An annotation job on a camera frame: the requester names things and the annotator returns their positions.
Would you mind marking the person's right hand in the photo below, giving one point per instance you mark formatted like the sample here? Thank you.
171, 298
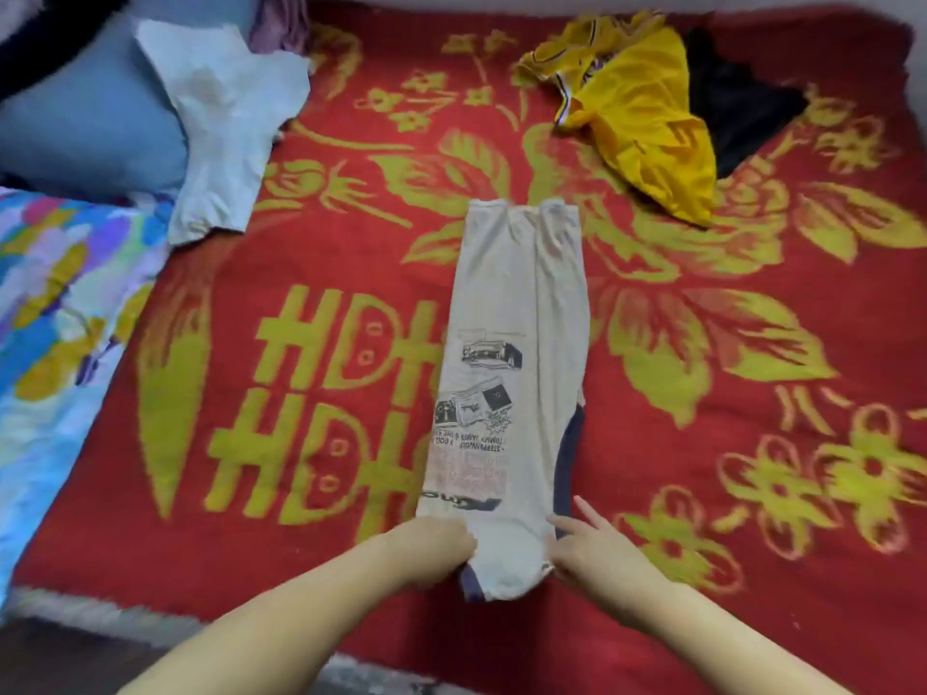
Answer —
609, 564

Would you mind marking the person's left forearm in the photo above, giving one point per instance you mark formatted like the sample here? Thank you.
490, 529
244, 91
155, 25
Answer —
275, 637

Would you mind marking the blue patterned pillow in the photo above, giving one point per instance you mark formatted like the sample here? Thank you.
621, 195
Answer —
65, 325

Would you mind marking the cream thin garment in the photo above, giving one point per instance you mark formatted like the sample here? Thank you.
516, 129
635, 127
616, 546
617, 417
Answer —
507, 354

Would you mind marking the red and yellow blanket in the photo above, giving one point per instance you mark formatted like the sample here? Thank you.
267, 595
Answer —
724, 427

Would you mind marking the person's right forearm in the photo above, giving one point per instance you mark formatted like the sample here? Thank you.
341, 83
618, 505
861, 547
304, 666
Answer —
739, 651

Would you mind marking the plain black garment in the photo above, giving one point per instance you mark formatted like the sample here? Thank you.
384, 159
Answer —
739, 101

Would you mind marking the person's left hand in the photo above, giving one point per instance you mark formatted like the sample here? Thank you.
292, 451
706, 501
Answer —
428, 546

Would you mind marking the yellow basketball jersey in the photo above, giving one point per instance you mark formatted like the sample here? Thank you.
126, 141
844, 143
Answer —
637, 108

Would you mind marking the pale blue pillow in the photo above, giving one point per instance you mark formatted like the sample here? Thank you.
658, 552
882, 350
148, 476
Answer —
87, 123

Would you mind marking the white t-shirt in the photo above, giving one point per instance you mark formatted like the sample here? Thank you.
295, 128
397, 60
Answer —
232, 123

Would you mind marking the black garment on pillow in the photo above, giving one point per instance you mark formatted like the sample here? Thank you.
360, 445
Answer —
51, 29

